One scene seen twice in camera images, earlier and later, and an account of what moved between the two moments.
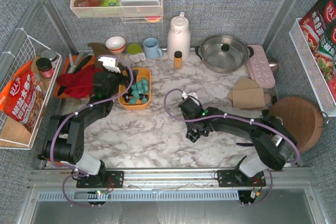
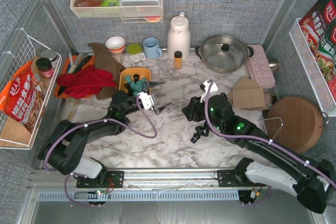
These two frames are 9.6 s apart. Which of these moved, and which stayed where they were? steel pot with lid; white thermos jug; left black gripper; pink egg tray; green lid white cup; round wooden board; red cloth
Moved: left black gripper
Stayed: red cloth; steel pot with lid; pink egg tray; green lid white cup; white thermos jug; round wooden board
